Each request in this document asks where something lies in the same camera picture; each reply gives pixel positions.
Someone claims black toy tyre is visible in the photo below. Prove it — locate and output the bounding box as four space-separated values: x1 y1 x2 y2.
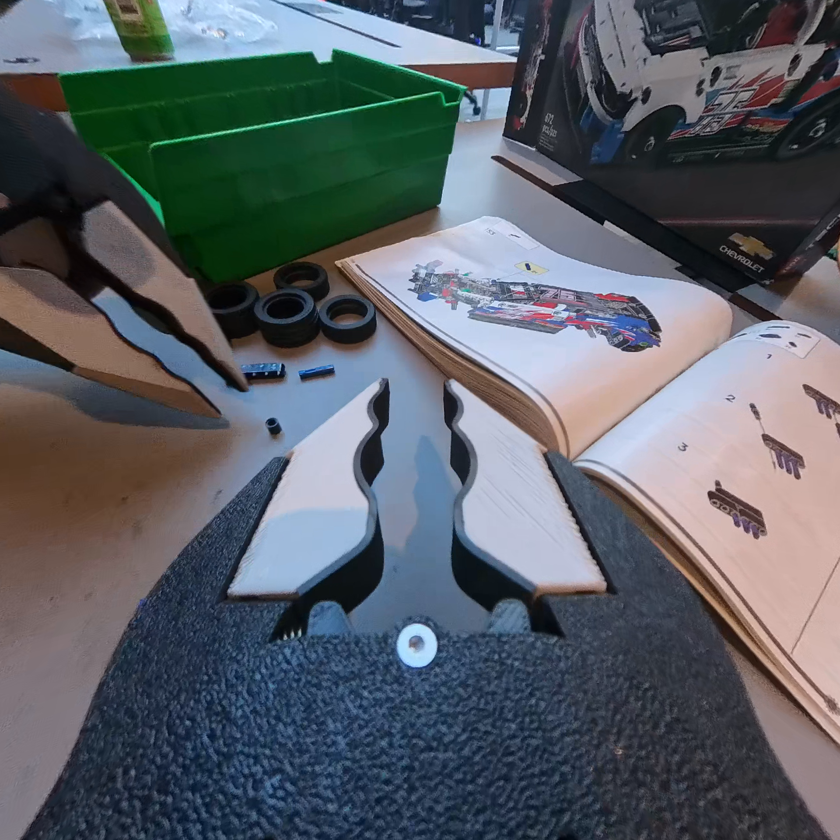
274 261 330 303
255 289 321 349
319 295 378 345
206 282 260 340

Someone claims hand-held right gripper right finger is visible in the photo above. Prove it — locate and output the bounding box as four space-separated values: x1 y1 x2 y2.
443 379 609 618

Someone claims clear plastic bag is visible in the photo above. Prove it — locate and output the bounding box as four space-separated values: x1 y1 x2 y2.
49 0 280 46

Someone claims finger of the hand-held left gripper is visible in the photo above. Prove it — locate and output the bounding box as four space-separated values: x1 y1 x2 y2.
0 262 223 419
66 200 250 392

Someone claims black toy car set box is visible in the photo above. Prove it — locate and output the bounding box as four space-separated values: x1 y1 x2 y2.
502 0 840 286

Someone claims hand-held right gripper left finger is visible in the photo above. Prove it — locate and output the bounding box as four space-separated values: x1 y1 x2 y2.
226 378 389 618

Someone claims wooden-edged table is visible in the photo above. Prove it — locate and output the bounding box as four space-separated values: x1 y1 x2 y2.
0 0 519 112

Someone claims green bottle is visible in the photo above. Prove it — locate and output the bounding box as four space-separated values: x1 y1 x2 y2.
103 0 176 62

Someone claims open instruction booklet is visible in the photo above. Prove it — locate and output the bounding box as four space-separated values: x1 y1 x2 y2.
336 215 840 746

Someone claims green plastic bin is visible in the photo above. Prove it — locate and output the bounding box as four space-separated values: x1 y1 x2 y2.
58 49 468 283

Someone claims black office chair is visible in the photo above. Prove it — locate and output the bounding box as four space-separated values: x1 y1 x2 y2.
453 0 519 120

